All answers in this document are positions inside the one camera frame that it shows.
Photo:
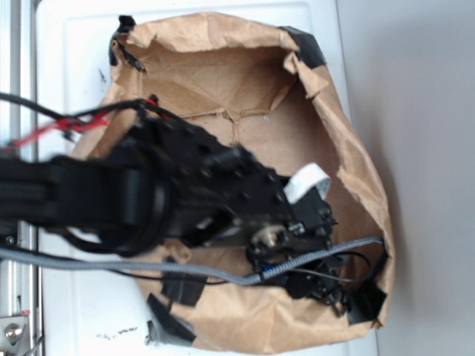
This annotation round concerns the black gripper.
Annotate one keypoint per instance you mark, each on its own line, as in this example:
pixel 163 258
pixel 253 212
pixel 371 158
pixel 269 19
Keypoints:
pixel 321 279

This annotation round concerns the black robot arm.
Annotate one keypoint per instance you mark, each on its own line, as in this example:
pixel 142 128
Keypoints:
pixel 169 180

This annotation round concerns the brown paper bag bin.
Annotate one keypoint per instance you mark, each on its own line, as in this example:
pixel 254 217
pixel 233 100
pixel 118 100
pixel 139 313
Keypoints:
pixel 269 89

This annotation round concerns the white tray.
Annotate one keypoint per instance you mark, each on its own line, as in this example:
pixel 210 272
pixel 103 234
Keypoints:
pixel 97 312

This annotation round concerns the aluminium rail frame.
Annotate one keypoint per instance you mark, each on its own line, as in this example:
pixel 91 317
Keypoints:
pixel 21 309

